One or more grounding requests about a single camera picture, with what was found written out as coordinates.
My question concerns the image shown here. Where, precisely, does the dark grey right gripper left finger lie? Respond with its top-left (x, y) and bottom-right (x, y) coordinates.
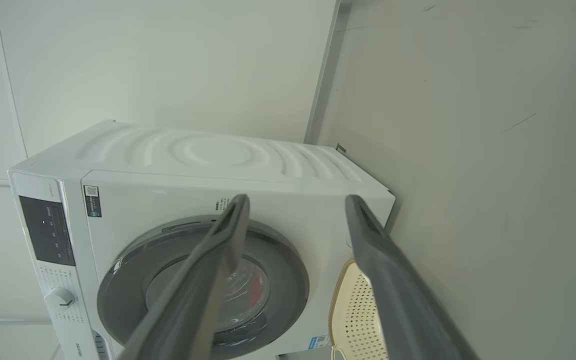
top-left (118, 194), bottom-right (251, 360)

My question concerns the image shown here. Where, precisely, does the red and white garment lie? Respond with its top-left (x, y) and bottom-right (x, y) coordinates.
top-left (245, 274), bottom-right (269, 313)

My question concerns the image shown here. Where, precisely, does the black washing machine control panel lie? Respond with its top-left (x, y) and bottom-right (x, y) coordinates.
top-left (18, 195), bottom-right (77, 267)

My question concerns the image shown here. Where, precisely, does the white front-load washing machine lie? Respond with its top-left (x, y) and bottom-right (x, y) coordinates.
top-left (7, 119), bottom-right (396, 360)

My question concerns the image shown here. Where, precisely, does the white round control knob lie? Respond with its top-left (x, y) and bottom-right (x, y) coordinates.
top-left (44, 286), bottom-right (75, 313)

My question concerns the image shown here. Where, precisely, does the black QR code sticker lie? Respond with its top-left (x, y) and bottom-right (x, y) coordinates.
top-left (84, 185), bottom-right (103, 218)

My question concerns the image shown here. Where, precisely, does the black-rimmed glass washer door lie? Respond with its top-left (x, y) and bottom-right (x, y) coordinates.
top-left (96, 215), bottom-right (310, 360)

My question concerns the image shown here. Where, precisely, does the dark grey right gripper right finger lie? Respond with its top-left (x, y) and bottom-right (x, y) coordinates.
top-left (344, 194), bottom-right (480, 360)

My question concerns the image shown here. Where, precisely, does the cream perforated laundry basket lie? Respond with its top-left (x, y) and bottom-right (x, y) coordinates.
top-left (328, 259), bottom-right (389, 360)

